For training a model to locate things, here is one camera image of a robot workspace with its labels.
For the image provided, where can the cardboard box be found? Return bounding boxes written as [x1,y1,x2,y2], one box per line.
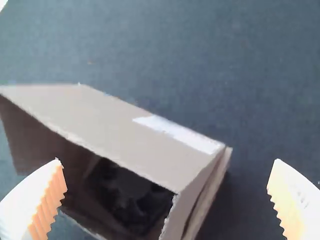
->
[0,83,234,240]

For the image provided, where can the black mat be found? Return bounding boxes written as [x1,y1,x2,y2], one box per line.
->
[0,0,320,240]

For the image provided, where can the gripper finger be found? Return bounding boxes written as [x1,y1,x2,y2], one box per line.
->
[0,157,68,240]
[265,158,320,240]

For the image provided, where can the black square fan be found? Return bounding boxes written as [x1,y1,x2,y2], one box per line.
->
[83,156,176,238]

